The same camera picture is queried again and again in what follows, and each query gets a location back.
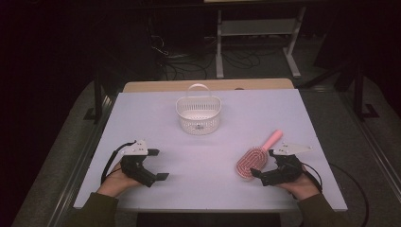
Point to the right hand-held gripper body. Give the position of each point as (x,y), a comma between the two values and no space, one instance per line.
(285,170)

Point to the white plastic basket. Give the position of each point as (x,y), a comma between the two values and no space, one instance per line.
(198,121)

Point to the person's right hand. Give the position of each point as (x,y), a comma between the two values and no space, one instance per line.
(301,187)

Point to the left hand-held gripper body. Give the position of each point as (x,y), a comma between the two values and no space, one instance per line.
(138,170)

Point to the person's left hand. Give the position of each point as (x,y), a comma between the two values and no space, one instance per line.
(115,183)

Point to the black metal stand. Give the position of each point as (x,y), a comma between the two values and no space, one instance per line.
(359,94)
(97,97)

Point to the white metal desk frame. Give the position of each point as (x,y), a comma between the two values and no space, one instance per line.
(257,26)

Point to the pink hairbrush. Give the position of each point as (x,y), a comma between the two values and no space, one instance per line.
(252,160)

